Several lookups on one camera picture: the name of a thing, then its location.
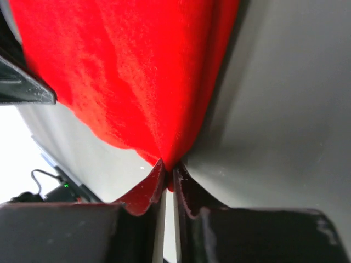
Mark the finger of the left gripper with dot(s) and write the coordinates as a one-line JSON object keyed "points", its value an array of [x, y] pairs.
{"points": [[21, 86]]}

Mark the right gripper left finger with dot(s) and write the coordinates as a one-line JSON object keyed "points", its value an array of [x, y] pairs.
{"points": [[129, 229]]}

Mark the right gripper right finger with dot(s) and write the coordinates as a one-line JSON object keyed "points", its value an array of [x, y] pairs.
{"points": [[207, 230]]}

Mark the red t shirt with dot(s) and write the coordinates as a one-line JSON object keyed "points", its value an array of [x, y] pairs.
{"points": [[133, 80]]}

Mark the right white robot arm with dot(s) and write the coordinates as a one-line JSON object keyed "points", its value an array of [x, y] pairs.
{"points": [[55, 193]]}

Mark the aluminium frame rail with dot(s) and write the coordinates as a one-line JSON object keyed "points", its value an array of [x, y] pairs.
{"points": [[73, 181]]}

